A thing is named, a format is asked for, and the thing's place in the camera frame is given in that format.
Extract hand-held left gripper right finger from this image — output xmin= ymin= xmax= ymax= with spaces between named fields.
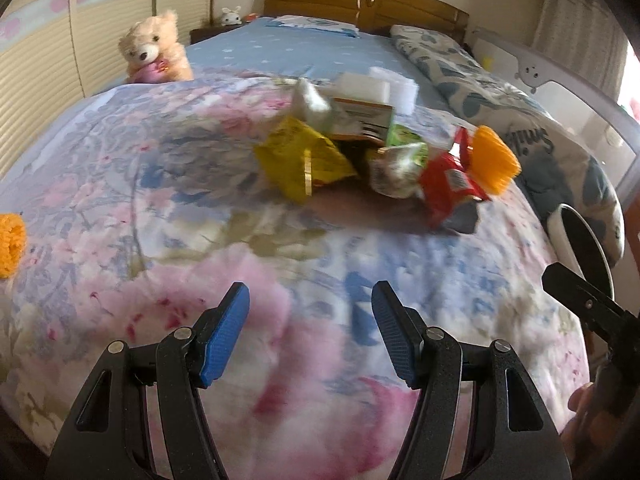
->
xmin=372 ymin=280 xmax=573 ymax=480

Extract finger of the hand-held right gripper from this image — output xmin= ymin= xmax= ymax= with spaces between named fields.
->
xmin=542 ymin=262 xmax=640 ymax=353

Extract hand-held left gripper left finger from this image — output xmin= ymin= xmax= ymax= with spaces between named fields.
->
xmin=50 ymin=282 xmax=251 ymax=480

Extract white and black trash bin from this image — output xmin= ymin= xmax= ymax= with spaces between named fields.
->
xmin=546 ymin=203 xmax=615 ymax=301

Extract red snack packet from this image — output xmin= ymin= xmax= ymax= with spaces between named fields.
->
xmin=419 ymin=127 xmax=493 ymax=236

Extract orange foam net sleeve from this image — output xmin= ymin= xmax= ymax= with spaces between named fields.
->
xmin=472 ymin=125 xmax=521 ymax=197
xmin=0 ymin=213 xmax=27 ymax=279

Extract green snack packet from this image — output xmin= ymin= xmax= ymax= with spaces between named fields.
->
xmin=367 ymin=122 xmax=430 ymax=200

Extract yellow snack packet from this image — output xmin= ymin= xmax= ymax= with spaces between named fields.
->
xmin=253 ymin=116 xmax=360 ymax=205

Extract white and orange carton box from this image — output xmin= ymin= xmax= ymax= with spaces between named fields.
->
xmin=327 ymin=95 xmax=396 ymax=148

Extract white foam net sleeve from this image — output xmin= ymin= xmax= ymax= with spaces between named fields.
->
xmin=370 ymin=65 xmax=421 ymax=115

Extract white foam block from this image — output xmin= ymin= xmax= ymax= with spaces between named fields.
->
xmin=335 ymin=72 xmax=393 ymax=106

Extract person's right hand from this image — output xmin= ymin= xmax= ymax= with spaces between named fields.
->
xmin=560 ymin=382 xmax=601 ymax=461

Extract floral pink and blue blanket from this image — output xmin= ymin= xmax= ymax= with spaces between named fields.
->
xmin=0 ymin=72 xmax=591 ymax=480

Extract blue and white printed quilt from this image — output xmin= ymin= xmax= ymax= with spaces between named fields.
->
xmin=390 ymin=24 xmax=626 ymax=266

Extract grey baby crib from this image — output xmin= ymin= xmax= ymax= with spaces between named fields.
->
xmin=470 ymin=27 xmax=640 ymax=191

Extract beige patterned curtain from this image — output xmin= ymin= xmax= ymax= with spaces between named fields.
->
xmin=530 ymin=0 xmax=631 ymax=96

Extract blue dotted bed sheet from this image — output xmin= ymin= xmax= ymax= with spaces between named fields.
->
xmin=185 ymin=14 xmax=481 ymax=126

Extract beige teddy bear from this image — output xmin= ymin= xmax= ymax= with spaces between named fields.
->
xmin=117 ymin=9 xmax=195 ymax=84

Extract dark wooden nightstand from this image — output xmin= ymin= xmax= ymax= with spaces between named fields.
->
xmin=190 ymin=22 xmax=236 ymax=45

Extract folded blue and white cloth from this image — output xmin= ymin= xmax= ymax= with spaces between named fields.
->
xmin=265 ymin=14 xmax=360 ymax=37

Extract cream sliding door wardrobe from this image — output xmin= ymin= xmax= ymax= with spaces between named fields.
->
xmin=0 ymin=0 xmax=216 ymax=181

